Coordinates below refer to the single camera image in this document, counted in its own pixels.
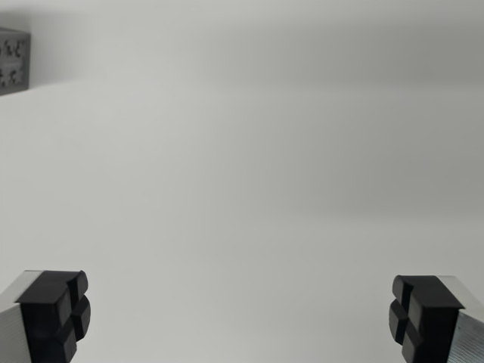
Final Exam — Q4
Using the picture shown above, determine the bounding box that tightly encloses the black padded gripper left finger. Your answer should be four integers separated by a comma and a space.
0, 269, 92, 363

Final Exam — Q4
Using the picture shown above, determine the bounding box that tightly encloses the black padded gripper right finger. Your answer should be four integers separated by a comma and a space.
388, 274, 484, 363

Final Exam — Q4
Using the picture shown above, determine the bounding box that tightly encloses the grey studded cube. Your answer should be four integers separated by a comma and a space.
0, 26, 32, 98

